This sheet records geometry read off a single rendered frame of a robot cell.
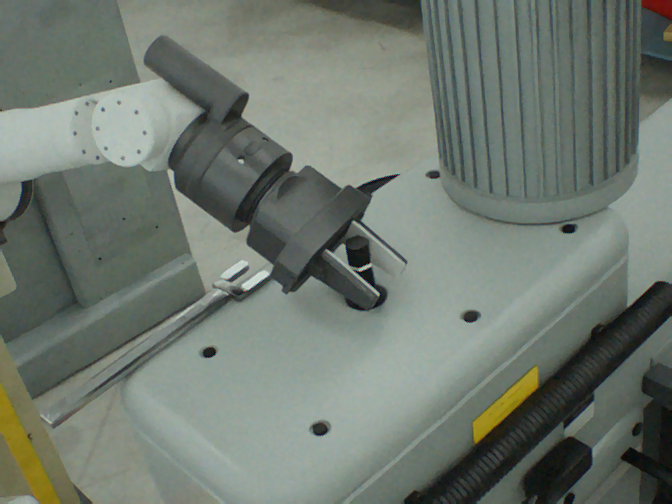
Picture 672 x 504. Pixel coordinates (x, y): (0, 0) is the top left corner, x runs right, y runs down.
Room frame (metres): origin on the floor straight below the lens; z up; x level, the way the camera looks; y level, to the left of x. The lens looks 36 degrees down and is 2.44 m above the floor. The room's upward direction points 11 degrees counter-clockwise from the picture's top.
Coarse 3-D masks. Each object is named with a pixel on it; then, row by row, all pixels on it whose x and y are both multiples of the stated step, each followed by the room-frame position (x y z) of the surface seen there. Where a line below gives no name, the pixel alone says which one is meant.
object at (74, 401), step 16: (240, 272) 0.76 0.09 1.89; (224, 288) 0.73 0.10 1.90; (240, 288) 0.73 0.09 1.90; (256, 288) 0.73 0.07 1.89; (208, 304) 0.71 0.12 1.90; (176, 320) 0.70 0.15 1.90; (192, 320) 0.70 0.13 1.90; (160, 336) 0.68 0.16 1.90; (176, 336) 0.68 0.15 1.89; (128, 352) 0.67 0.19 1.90; (144, 352) 0.66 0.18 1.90; (112, 368) 0.65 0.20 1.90; (128, 368) 0.65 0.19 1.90; (96, 384) 0.63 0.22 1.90; (112, 384) 0.64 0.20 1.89; (64, 400) 0.62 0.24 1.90; (80, 400) 0.62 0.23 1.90; (48, 416) 0.61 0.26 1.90; (64, 416) 0.60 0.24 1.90
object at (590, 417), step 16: (592, 400) 0.69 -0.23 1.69; (576, 416) 0.68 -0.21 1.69; (592, 416) 0.70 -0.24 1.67; (560, 432) 0.66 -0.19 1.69; (576, 432) 0.68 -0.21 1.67; (592, 432) 0.70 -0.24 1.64; (544, 448) 0.65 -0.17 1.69; (528, 464) 0.63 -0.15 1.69; (512, 480) 0.62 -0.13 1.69; (496, 496) 0.60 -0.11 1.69; (512, 496) 0.62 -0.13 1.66
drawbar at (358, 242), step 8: (352, 240) 0.69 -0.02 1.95; (360, 240) 0.69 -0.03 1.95; (352, 248) 0.68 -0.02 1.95; (360, 248) 0.68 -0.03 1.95; (368, 248) 0.69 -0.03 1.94; (352, 256) 0.68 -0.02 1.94; (360, 256) 0.68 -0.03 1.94; (368, 256) 0.68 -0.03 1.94; (352, 264) 0.68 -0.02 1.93; (360, 264) 0.68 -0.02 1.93; (368, 264) 0.68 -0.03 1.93; (360, 272) 0.68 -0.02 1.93; (368, 272) 0.68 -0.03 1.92; (368, 280) 0.68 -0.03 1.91; (376, 304) 0.68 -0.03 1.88
